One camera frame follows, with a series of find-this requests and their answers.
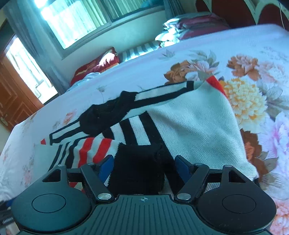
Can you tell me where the blue-grey curtain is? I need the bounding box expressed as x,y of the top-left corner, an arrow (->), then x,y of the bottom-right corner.
163,0 -> 185,20
3,1 -> 69,95

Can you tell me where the brown wooden door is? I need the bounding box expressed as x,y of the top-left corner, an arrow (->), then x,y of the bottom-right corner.
0,56 -> 44,132

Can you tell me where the red folded blanket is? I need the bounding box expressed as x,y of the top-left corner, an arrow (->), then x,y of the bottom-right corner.
70,47 -> 120,86

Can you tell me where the left blue-grey curtain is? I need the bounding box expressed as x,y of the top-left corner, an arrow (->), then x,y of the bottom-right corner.
3,1 -> 69,95

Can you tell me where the light blue cloth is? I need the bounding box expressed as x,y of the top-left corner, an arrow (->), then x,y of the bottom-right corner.
67,72 -> 100,92

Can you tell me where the floral white bed sheet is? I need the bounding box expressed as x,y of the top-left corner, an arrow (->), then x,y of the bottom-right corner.
1,24 -> 288,234

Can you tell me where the striped knit child sweater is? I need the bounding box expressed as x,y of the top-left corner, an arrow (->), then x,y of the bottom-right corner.
35,77 -> 258,195

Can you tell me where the stack of folded bedding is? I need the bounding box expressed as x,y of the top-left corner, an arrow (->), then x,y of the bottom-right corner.
155,12 -> 230,47

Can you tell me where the red heart-shaped headboard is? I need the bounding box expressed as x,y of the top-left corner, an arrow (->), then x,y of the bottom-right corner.
195,1 -> 288,30

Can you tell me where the large window with blinds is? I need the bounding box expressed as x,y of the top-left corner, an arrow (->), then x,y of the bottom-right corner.
33,1 -> 165,59

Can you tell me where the right blue-grey curtain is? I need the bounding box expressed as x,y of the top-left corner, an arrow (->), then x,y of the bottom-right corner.
163,0 -> 185,20

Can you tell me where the striped small mattress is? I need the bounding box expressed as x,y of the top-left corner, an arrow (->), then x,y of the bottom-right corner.
118,41 -> 160,63

